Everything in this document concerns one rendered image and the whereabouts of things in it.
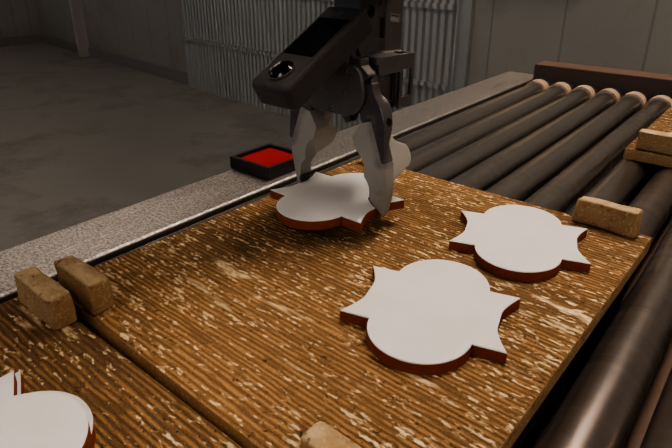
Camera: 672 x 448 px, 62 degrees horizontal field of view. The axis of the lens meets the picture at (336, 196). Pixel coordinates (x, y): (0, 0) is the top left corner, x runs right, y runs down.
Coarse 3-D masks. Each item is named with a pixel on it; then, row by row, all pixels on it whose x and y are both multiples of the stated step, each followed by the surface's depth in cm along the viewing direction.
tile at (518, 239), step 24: (480, 216) 55; (504, 216) 55; (528, 216) 55; (552, 216) 55; (456, 240) 50; (480, 240) 50; (504, 240) 50; (528, 240) 50; (552, 240) 50; (576, 240) 50; (480, 264) 48; (504, 264) 46; (528, 264) 46; (552, 264) 46; (576, 264) 47
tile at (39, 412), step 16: (0, 384) 30; (16, 384) 31; (0, 400) 29; (16, 400) 29; (32, 400) 29; (48, 400) 29; (64, 400) 29; (0, 416) 28; (16, 416) 28; (32, 416) 28; (48, 416) 28; (64, 416) 28; (80, 416) 28; (0, 432) 27; (16, 432) 27; (32, 432) 27; (48, 432) 27; (64, 432) 27; (80, 432) 27
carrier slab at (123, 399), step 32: (0, 320) 41; (32, 320) 41; (0, 352) 37; (32, 352) 37; (64, 352) 37; (96, 352) 37; (32, 384) 35; (64, 384) 35; (96, 384) 35; (128, 384) 35; (160, 384) 35; (96, 416) 32; (128, 416) 32; (160, 416) 32; (192, 416) 32
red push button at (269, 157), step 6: (264, 150) 78; (270, 150) 78; (276, 150) 78; (246, 156) 76; (252, 156) 76; (258, 156) 76; (264, 156) 76; (270, 156) 76; (276, 156) 76; (282, 156) 76; (288, 156) 76; (258, 162) 74; (264, 162) 74; (270, 162) 74; (276, 162) 74
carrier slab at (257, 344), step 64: (448, 192) 63; (128, 256) 49; (192, 256) 49; (256, 256) 49; (320, 256) 49; (384, 256) 49; (448, 256) 49; (640, 256) 50; (128, 320) 41; (192, 320) 41; (256, 320) 41; (320, 320) 41; (512, 320) 41; (576, 320) 41; (192, 384) 35; (256, 384) 35; (320, 384) 35; (384, 384) 35; (448, 384) 35; (512, 384) 35
